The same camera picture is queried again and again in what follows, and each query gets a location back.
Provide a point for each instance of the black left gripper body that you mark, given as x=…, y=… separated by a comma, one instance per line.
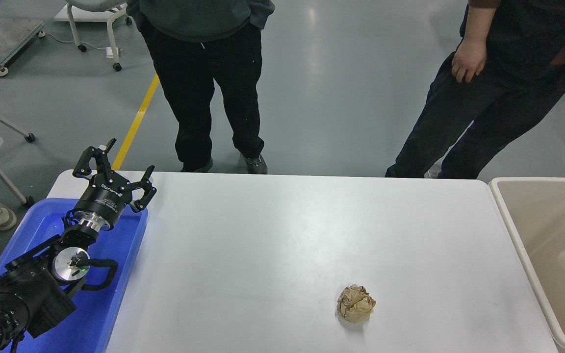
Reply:
x=108, y=196

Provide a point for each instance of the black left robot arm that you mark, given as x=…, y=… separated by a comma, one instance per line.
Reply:
x=32, y=294

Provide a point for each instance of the person's right forearm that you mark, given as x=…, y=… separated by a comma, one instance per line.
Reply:
x=479, y=24

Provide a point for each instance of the person's right hand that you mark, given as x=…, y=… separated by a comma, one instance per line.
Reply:
x=469, y=61

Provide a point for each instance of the large pale plastic bin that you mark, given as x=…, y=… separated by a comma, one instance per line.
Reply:
x=537, y=235

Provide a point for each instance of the blue plastic tray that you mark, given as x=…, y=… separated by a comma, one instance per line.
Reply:
x=115, y=274

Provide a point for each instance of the white power strip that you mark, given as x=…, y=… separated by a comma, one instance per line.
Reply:
x=113, y=52

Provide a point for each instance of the person standing hands in pockets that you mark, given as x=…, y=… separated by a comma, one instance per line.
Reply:
x=199, y=73

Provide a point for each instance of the grey metal wheeled platform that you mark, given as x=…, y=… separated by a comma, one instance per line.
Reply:
x=12, y=37

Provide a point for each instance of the person standing hands free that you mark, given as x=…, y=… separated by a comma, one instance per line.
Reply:
x=508, y=59

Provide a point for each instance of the crumpled tan paper ball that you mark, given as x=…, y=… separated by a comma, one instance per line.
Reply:
x=356, y=305

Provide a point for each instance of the white wheeled frame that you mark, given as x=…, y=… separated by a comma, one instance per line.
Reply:
x=111, y=29

